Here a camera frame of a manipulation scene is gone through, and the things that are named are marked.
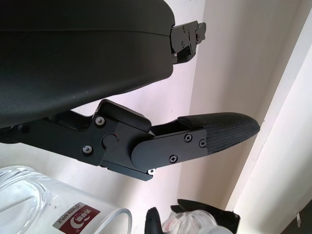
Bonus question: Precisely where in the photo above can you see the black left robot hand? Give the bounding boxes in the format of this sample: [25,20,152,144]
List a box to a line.
[0,0,259,182]

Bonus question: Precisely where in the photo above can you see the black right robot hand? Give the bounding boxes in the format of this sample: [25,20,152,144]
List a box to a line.
[145,198,239,234]

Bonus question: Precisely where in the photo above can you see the clear plastic water bottle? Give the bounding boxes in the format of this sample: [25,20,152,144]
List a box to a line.
[162,211,228,234]

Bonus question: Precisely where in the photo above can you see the clear glass cup red label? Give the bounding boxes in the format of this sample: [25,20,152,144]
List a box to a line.
[0,165,134,234]

